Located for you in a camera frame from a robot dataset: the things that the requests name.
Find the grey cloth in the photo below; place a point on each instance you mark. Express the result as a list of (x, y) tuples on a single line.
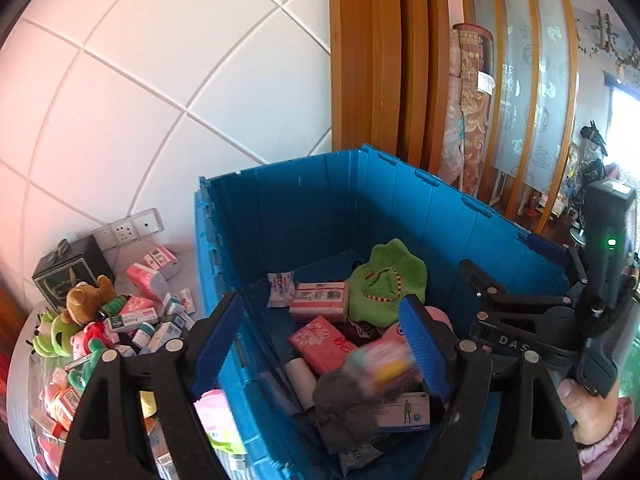
[(345, 410)]

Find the blue plastic crate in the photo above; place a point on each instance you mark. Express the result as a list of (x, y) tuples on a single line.
[(310, 220)]

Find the pink tissue packet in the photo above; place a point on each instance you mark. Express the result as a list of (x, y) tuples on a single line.
[(145, 280)]

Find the small white printed packet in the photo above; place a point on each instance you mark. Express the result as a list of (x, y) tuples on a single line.
[(280, 290)]

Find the person's right hand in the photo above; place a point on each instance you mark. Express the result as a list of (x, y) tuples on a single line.
[(592, 420)]

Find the window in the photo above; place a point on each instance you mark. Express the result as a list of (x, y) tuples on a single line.
[(625, 125)]

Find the white pink labelled box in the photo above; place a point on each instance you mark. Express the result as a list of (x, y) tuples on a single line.
[(162, 260)]

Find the patterned rolled carpet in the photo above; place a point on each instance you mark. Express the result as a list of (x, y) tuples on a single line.
[(477, 110)]

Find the pink plastic packet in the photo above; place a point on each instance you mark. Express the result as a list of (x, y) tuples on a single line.
[(215, 412)]

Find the dark green bottle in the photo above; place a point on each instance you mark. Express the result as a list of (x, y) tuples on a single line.
[(112, 307)]

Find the red pink plush toy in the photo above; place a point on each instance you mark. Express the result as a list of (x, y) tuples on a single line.
[(90, 340)]

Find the colourful snack packet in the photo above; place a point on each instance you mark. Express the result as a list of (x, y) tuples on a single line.
[(385, 365)]

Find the red tissue packet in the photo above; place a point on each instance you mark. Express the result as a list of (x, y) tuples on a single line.
[(325, 345)]

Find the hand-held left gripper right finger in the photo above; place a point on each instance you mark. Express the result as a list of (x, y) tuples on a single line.
[(425, 350)]

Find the white blue medicine box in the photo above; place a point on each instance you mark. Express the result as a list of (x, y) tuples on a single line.
[(405, 412)]

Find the hanging artificial vine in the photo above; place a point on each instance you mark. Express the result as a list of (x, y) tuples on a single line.
[(607, 35)]

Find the white paper roll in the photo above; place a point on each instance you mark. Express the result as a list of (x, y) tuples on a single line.
[(300, 382)]

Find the white crumpled packet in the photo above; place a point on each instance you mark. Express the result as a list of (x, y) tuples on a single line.
[(360, 457)]

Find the black gift box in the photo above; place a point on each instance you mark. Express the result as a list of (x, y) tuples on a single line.
[(65, 275)]

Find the large green plush toy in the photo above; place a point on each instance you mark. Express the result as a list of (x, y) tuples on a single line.
[(385, 280)]

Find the frosted glass wooden partition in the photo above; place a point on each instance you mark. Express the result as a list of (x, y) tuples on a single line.
[(530, 85)]

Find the pink rolled carpet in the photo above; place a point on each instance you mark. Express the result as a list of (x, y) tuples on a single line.
[(452, 110)]

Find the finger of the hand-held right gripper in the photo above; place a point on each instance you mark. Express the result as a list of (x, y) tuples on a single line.
[(530, 300), (510, 332)]

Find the wooden door frame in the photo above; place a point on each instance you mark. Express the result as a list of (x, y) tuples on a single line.
[(380, 60)]

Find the green frog plush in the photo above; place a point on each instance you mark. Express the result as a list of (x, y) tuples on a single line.
[(52, 335)]

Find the pink striped packet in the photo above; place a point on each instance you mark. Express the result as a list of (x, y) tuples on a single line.
[(320, 300)]

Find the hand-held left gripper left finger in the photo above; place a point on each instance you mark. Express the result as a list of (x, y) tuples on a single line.
[(220, 345)]

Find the brown teddy bear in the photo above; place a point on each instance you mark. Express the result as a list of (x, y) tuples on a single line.
[(87, 300)]

